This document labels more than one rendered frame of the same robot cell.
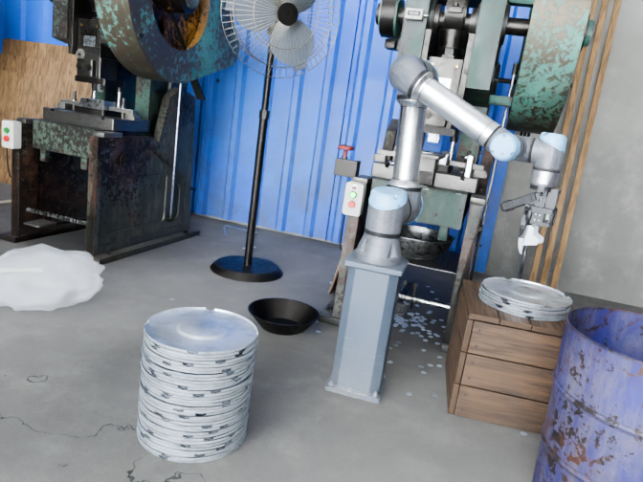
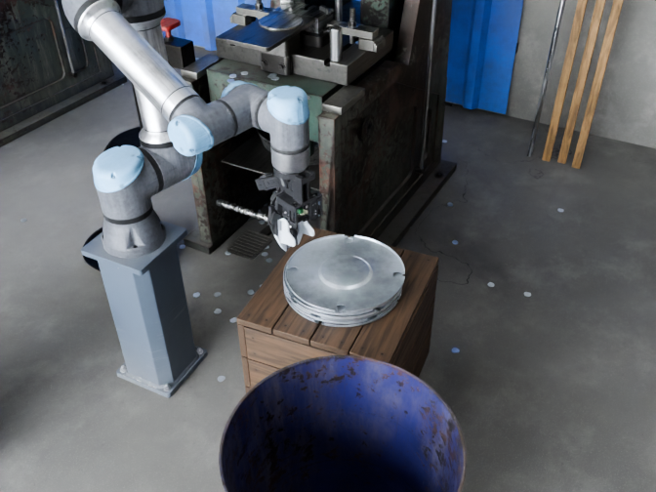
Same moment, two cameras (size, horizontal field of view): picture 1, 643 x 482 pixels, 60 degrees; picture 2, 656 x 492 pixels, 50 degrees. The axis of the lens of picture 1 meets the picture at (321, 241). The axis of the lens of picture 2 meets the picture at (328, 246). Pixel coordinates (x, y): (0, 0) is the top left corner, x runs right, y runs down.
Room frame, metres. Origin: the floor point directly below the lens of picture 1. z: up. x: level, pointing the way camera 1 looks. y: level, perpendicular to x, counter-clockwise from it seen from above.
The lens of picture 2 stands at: (0.53, -0.99, 1.48)
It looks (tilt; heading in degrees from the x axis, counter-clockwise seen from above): 38 degrees down; 14
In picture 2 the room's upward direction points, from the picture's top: 1 degrees counter-clockwise
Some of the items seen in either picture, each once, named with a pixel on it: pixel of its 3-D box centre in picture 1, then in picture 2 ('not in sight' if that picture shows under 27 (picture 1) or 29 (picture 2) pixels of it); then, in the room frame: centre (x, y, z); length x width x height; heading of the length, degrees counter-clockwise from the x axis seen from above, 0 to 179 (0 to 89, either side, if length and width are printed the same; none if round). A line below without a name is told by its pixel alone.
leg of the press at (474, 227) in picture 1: (478, 230); (401, 111); (2.57, -0.72, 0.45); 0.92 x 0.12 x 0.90; 164
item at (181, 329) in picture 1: (202, 328); not in sight; (1.35, 0.28, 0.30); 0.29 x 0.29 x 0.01
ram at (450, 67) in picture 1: (441, 91); not in sight; (2.47, -0.42, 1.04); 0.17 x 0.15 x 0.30; 164
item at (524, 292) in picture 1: (526, 292); (345, 270); (1.81, -0.71, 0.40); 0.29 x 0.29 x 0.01
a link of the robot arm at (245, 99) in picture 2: (514, 147); (245, 107); (1.70, -0.53, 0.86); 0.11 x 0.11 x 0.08; 62
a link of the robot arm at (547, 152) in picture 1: (548, 152); (287, 119); (1.67, -0.63, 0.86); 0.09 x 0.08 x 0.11; 62
